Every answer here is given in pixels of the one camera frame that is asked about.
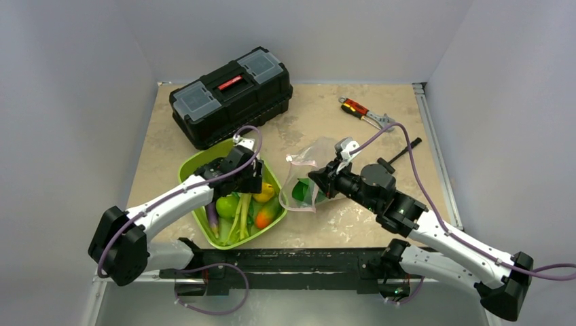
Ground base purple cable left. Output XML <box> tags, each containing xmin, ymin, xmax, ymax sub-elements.
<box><xmin>174</xmin><ymin>263</ymin><xmax>250</xmax><ymax>316</ymax></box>

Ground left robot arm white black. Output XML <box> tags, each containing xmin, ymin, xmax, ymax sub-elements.
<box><xmin>88</xmin><ymin>145</ymin><xmax>264</xmax><ymax>286</ymax></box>

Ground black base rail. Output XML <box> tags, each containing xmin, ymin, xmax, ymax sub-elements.
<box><xmin>160</xmin><ymin>237</ymin><xmax>426</xmax><ymax>298</ymax></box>

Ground black hammer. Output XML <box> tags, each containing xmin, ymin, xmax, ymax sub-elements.
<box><xmin>377</xmin><ymin>137</ymin><xmax>422</xmax><ymax>175</ymax></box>

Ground toy green apple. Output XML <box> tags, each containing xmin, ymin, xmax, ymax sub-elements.
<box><xmin>215</xmin><ymin>195</ymin><xmax>239</xmax><ymax>221</ymax></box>

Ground toy yellow lemon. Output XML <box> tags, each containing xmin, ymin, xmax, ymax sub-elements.
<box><xmin>252</xmin><ymin>182</ymin><xmax>276</xmax><ymax>204</ymax></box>

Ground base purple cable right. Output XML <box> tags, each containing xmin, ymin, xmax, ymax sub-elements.
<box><xmin>384</xmin><ymin>276</ymin><xmax>426</xmax><ymax>307</ymax></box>

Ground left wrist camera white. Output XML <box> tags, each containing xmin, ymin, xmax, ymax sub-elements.
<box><xmin>232</xmin><ymin>136</ymin><xmax>256</xmax><ymax>151</ymax></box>

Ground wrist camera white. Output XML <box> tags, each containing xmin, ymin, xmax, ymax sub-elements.
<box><xmin>232</xmin><ymin>136</ymin><xmax>256</xmax><ymax>151</ymax></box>
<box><xmin>334</xmin><ymin>137</ymin><xmax>360</xmax><ymax>174</ymax></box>

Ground toy purple eggplant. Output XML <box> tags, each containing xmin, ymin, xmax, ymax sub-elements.
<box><xmin>205</xmin><ymin>202</ymin><xmax>219</xmax><ymax>238</ymax></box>

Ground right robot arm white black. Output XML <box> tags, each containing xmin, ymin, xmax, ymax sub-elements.
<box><xmin>308</xmin><ymin>160</ymin><xmax>534</xmax><ymax>322</ymax></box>

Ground black toolbox red handle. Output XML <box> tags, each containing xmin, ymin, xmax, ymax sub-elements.
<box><xmin>168</xmin><ymin>47</ymin><xmax>293</xmax><ymax>150</ymax></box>

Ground clear zip top bag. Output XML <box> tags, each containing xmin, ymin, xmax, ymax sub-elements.
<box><xmin>278</xmin><ymin>137</ymin><xmax>344</xmax><ymax>213</ymax></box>

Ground toy green beans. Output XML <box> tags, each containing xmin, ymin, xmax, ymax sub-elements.
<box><xmin>223</xmin><ymin>194</ymin><xmax>252</xmax><ymax>245</ymax></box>

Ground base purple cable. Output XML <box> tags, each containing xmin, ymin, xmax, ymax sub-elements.
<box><xmin>174</xmin><ymin>263</ymin><xmax>250</xmax><ymax>316</ymax></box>
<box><xmin>384</xmin><ymin>276</ymin><xmax>426</xmax><ymax>307</ymax></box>

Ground toy bok choy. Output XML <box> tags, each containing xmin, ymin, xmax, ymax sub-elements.
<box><xmin>291</xmin><ymin>178</ymin><xmax>328</xmax><ymax>205</ymax></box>

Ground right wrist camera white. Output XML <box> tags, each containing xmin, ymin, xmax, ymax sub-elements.
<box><xmin>334</xmin><ymin>137</ymin><xmax>360</xmax><ymax>174</ymax></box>

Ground toy mango orange green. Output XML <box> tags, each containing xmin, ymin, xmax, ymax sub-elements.
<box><xmin>255</xmin><ymin>197</ymin><xmax>282</xmax><ymax>230</ymax></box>

